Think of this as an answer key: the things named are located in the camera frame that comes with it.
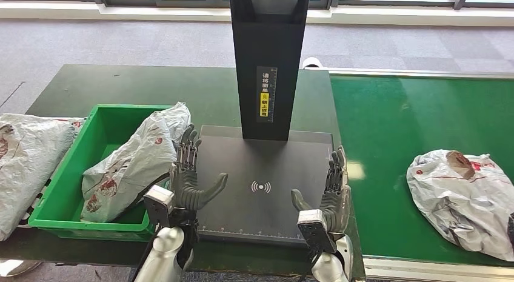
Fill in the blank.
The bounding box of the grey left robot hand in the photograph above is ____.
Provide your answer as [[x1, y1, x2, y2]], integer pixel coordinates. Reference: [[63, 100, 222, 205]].
[[170, 123, 229, 212]]

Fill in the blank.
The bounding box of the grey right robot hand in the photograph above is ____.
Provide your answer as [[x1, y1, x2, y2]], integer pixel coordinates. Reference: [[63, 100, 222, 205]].
[[291, 146, 352, 235]]

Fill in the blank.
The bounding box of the parcel bag with brown patch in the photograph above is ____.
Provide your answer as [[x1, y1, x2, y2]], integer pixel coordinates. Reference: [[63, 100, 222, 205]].
[[406, 149, 514, 263]]

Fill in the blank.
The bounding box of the black inbound scanner machine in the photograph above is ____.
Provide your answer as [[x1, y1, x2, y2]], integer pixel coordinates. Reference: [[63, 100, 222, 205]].
[[196, 0, 336, 247]]

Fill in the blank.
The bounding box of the green conveyor belt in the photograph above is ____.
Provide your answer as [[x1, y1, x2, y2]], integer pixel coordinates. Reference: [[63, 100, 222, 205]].
[[330, 74, 514, 267]]

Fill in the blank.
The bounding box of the white conveyor roller end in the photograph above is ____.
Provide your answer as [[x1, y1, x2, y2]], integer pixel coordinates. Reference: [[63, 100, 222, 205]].
[[302, 57, 325, 70]]

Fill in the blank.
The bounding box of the large grey parcel bag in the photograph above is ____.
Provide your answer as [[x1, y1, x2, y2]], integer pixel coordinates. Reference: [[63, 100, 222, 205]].
[[0, 113, 85, 241]]

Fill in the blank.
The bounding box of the yellow black label sticker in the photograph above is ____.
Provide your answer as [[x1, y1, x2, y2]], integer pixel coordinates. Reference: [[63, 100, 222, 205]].
[[256, 65, 278, 124]]

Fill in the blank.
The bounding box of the green plastic crate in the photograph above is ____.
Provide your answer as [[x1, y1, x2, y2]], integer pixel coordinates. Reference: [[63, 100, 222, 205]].
[[28, 104, 189, 241]]

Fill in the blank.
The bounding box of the white window sill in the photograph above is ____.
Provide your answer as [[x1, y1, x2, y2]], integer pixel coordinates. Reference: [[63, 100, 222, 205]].
[[0, 1, 514, 27]]

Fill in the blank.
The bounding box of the pale rounded object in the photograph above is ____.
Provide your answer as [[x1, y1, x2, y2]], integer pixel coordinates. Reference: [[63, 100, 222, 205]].
[[0, 260, 42, 278]]

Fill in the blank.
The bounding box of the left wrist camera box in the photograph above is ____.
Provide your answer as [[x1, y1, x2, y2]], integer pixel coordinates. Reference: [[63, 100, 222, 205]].
[[143, 185, 175, 229]]

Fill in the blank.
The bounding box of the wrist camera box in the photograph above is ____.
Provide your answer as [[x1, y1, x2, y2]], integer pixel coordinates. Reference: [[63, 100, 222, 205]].
[[143, 185, 175, 229], [297, 209, 338, 255]]

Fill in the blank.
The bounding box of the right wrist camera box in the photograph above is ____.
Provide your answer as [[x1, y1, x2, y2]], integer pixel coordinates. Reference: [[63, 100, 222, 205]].
[[297, 209, 338, 255]]

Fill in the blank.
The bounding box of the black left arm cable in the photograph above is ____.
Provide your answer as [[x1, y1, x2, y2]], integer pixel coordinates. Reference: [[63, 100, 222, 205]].
[[127, 227, 161, 282]]

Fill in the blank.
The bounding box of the metal conveyor frame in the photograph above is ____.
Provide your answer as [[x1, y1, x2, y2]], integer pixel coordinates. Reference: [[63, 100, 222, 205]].
[[321, 67, 514, 282]]

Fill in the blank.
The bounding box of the dark window frame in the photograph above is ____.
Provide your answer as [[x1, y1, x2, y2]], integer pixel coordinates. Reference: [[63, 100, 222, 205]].
[[0, 0, 514, 10]]

